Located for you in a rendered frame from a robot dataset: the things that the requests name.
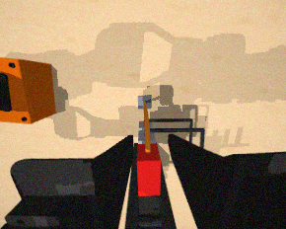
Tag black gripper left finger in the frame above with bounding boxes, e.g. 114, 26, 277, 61
10, 135, 134, 229

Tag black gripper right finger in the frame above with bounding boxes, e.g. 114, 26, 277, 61
168, 134, 286, 229

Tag red plug with orange cord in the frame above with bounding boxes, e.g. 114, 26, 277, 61
137, 102, 161, 219

